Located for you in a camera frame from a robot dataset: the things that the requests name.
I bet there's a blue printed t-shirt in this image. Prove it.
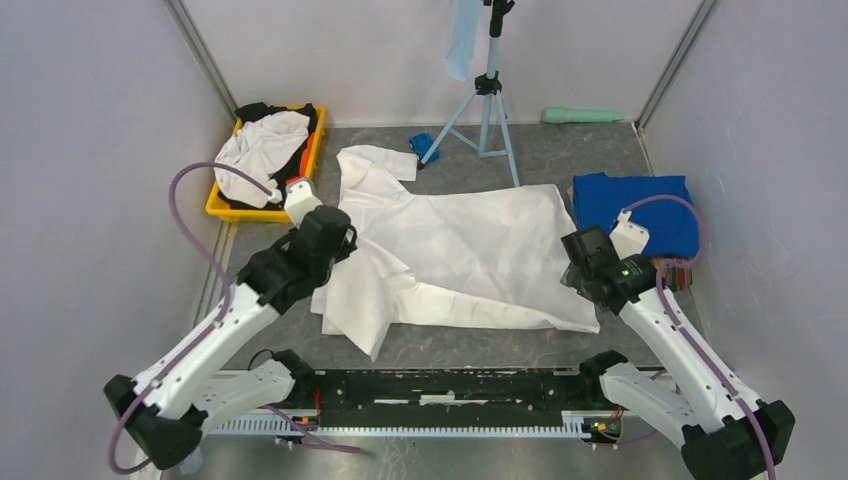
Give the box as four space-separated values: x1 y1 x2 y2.
571 172 702 260

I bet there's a white long-sleeve shirt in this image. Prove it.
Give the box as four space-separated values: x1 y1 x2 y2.
310 145 600 358

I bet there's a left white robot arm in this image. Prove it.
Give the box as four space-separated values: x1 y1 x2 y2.
103 205 357 475

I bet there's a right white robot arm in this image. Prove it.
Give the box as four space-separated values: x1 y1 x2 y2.
562 226 796 479

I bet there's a folded plaid shirt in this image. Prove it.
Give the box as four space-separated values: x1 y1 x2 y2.
649 256 693 292

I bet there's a black garment in tray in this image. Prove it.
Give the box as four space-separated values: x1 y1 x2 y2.
218 101 319 212

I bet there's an orange garment in tray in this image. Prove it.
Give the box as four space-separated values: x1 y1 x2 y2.
285 132 320 185

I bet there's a mint green cylinder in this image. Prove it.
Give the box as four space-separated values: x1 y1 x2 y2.
541 107 624 124

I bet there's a light blue music stand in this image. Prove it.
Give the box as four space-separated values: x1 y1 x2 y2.
416 0 521 187

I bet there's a small blue object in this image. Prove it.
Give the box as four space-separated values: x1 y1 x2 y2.
409 133 433 161

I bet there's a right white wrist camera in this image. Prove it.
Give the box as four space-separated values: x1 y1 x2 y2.
609 210 650 259

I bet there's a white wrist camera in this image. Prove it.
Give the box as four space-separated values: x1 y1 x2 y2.
609 210 650 259
267 177 323 227

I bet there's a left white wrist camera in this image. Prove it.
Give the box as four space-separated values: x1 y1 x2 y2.
267 177 323 227

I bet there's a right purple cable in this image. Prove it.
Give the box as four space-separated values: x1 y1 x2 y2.
596 193 778 480

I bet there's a purple cable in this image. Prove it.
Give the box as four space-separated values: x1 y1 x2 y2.
596 193 778 480
107 162 362 476

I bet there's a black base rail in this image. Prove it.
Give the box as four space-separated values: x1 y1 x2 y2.
275 368 615 428

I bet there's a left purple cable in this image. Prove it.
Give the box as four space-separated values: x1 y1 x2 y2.
107 162 362 476

